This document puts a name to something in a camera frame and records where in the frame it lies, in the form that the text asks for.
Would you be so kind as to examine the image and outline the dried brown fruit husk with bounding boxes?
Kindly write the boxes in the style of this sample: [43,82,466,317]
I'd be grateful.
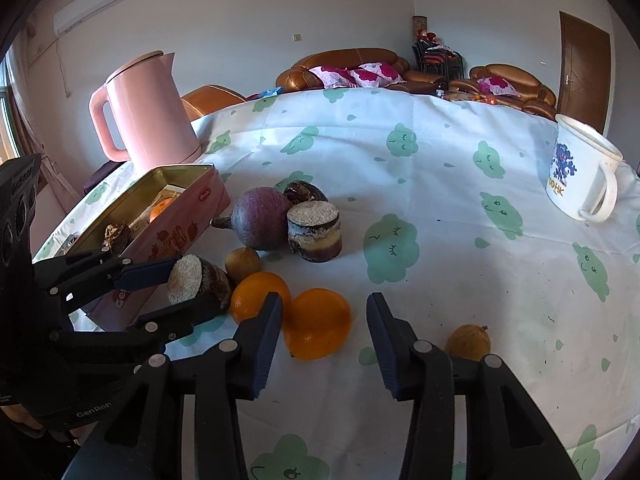
[102,223,131,255]

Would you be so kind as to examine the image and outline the orange half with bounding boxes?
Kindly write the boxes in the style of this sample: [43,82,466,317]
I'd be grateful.
[229,271,292,324]
[282,288,352,361]

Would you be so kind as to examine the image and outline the small yellow-brown longan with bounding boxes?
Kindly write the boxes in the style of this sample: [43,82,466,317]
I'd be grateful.
[224,247,262,283]

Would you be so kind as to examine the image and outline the purple passion fruit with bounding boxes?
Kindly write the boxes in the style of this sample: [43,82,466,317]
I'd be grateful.
[209,186,292,252]

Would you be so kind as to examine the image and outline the tall cut sugarcane piece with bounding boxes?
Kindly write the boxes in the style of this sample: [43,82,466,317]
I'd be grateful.
[286,200,342,263]

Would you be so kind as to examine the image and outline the whole orange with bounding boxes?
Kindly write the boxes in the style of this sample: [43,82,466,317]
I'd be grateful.
[149,194,178,222]

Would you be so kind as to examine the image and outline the left hand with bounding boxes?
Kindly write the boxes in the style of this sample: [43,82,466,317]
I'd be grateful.
[1,404,43,431]

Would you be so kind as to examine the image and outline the pink metal tin box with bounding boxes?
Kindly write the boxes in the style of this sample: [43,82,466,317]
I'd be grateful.
[52,162,232,333]

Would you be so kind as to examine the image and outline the purple cushioned stool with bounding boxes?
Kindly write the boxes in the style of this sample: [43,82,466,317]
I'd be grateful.
[82,160,122,195]

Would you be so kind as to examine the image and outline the pink electric kettle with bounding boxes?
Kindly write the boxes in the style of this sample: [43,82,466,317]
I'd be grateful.
[89,50,202,174]

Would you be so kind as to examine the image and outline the cloud pattern tablecloth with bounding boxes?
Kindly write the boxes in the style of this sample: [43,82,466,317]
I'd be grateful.
[193,90,639,479]

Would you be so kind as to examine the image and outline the orange leather chair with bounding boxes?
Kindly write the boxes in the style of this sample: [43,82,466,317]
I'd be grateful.
[181,84,246,122]

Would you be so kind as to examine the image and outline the white enamel mug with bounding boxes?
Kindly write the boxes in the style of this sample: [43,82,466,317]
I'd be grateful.
[546,114,623,223]

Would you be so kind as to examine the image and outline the white air conditioner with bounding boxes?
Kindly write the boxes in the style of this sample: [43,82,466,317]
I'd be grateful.
[53,0,124,38]

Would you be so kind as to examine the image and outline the brown leather armchair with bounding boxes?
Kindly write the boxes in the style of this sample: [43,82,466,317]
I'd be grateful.
[448,64,556,120]

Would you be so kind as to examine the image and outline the long brown leather sofa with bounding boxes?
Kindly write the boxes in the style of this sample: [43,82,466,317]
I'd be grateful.
[276,48,447,96]

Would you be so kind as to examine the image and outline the stacked dark chairs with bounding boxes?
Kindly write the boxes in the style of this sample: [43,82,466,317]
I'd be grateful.
[412,29,464,80]

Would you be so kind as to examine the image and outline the brown wooden door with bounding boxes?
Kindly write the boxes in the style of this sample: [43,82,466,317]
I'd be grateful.
[556,12,612,134]

